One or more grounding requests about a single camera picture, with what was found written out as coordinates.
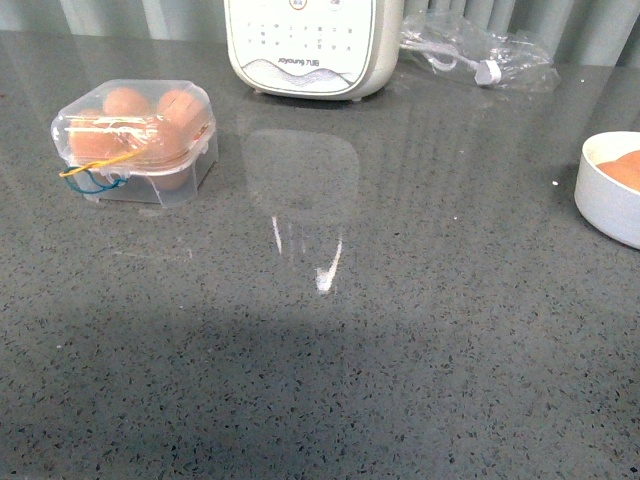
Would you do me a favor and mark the brown egg in bowl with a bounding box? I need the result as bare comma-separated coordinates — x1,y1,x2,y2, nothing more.
597,150,640,191

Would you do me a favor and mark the blue rubber band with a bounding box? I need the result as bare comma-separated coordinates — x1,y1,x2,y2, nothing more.
59,166,128,195

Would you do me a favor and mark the clear plastic egg box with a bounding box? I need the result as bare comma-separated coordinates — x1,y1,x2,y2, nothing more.
50,79,218,207

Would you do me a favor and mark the clear plastic bag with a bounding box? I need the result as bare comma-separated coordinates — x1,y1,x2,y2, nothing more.
400,10,560,93

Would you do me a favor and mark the white power cable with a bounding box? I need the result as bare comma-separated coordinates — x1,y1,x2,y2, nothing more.
399,38,503,87

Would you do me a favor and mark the white Joyoung soymilk maker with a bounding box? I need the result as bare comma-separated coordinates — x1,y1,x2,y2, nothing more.
223,0,404,101

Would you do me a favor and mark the yellow rubber band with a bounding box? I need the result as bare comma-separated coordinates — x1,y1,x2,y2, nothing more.
62,146,150,175

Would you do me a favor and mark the white round bowl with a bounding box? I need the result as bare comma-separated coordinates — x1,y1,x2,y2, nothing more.
574,131,639,249

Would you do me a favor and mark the grey pleated curtain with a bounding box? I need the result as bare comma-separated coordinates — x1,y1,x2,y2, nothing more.
1,0,639,67

